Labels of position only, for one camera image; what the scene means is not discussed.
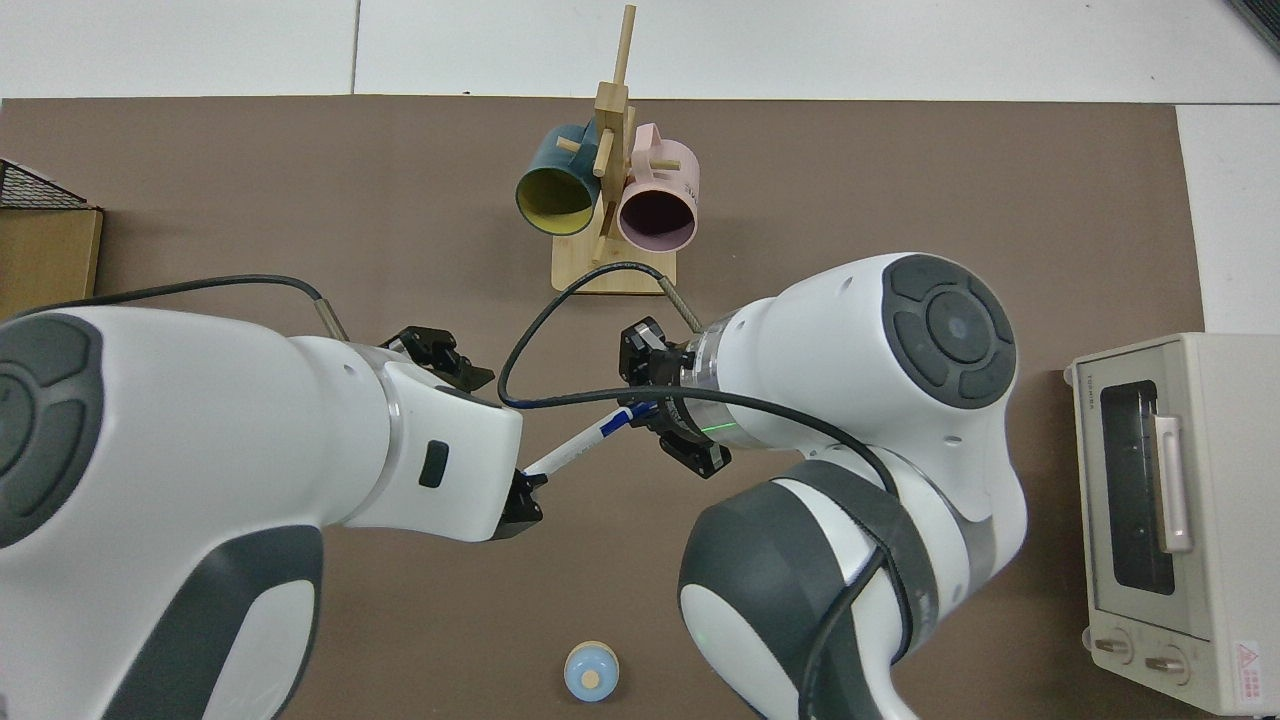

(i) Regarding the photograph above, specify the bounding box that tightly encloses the wire basket with wooden floor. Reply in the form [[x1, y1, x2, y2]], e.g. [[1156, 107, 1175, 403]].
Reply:
[[0, 158, 105, 323]]

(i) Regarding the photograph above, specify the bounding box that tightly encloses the brown table cloth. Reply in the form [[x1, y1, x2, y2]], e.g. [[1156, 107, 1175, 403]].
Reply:
[[0, 95, 1206, 720]]

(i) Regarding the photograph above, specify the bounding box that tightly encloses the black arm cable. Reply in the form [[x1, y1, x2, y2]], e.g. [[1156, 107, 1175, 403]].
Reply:
[[0, 275, 351, 343], [497, 262, 916, 720]]

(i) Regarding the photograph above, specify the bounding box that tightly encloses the wooden cup stand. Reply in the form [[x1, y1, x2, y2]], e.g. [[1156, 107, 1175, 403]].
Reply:
[[550, 5, 678, 296]]

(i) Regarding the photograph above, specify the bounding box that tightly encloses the small blue round bell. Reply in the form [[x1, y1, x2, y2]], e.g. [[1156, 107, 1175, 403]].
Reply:
[[564, 640, 620, 704]]

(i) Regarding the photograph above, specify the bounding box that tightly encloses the pink cup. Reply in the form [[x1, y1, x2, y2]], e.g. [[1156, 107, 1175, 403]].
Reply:
[[617, 122, 701, 253]]

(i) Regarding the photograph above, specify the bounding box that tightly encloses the pale toaster oven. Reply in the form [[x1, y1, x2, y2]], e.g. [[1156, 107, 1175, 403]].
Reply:
[[1062, 332, 1280, 717]]

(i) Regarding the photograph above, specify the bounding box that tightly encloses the dark blue cup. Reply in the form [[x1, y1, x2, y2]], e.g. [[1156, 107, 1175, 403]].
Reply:
[[515, 124, 603, 237]]

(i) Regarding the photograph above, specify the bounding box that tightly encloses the blue and white marker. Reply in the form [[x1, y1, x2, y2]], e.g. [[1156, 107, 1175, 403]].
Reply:
[[522, 400, 656, 479]]

